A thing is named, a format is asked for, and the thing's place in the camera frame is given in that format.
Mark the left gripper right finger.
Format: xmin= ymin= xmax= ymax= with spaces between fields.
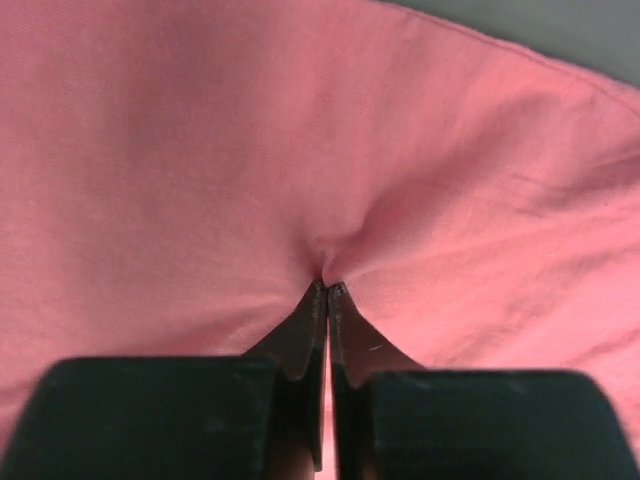
xmin=328 ymin=284 xmax=639 ymax=479

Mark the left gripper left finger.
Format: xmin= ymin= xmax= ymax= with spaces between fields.
xmin=1 ymin=281 xmax=328 ymax=479

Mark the pink t shirt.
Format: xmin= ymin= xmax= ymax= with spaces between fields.
xmin=1 ymin=1 xmax=639 ymax=466

